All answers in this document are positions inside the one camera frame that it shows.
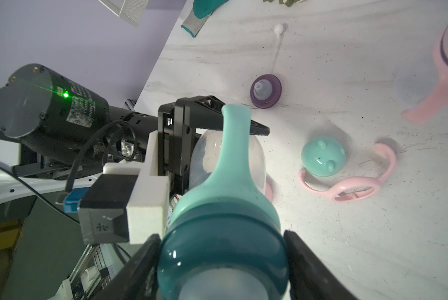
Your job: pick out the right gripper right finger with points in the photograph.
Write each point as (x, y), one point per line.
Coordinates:
(309, 278)

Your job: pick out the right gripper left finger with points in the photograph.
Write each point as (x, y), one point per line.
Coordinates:
(138, 278)

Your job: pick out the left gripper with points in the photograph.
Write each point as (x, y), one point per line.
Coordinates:
(177, 137)

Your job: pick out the clear baby bottle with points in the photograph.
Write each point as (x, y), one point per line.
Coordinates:
(414, 82)
(210, 153)

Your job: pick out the teal nipple collar with straw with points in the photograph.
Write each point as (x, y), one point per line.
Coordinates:
(223, 251)

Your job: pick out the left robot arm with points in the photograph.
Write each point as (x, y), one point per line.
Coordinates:
(53, 118)

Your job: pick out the purple nipple collar far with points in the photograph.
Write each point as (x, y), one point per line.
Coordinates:
(266, 90)

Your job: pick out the mint green bottle cap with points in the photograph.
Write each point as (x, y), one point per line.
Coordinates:
(323, 156)

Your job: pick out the beige glove green fingertips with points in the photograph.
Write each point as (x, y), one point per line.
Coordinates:
(287, 3)

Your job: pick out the green rubber glove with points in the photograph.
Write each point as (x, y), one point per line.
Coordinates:
(200, 12)

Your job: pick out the lower white mesh shelf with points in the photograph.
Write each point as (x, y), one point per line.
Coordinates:
(130, 11)

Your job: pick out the aluminium front rail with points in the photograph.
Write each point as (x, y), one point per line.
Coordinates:
(95, 269)

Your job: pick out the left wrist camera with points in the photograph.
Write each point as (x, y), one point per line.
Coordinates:
(127, 203)

